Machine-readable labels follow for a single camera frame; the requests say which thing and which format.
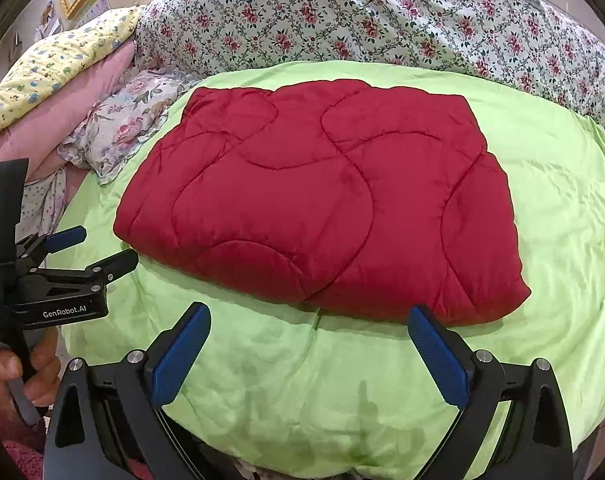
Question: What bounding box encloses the pink pillow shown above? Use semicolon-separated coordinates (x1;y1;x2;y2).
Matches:
0;42;136;201

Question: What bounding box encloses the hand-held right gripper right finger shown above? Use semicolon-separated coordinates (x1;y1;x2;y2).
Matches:
407;304;575;480

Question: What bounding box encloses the person's left forearm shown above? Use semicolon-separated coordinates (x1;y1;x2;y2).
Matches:
0;390;50;480

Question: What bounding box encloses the person's left hand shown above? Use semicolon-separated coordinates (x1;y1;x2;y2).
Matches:
0;327;62;411

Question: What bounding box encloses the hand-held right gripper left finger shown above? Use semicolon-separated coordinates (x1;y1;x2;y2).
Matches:
42;301;243;480

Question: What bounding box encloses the red quilted puffer jacket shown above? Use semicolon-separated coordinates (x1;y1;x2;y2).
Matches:
113;82;532;328

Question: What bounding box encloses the pale floral cloth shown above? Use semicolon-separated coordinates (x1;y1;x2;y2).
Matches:
21;167;67;243

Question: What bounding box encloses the light green blanket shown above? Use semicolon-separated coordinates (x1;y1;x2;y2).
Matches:
57;60;605;480

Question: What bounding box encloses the large-flower print pillow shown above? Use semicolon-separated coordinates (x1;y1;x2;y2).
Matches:
57;70;199;186

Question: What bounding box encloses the white rose-print quilt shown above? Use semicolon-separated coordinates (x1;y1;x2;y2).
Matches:
135;0;605;186

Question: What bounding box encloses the yellow floral pillow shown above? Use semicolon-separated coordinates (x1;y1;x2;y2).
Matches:
0;6;143;143

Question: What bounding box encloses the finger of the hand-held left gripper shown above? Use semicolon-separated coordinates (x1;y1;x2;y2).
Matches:
30;248;140;287
16;226;88;262

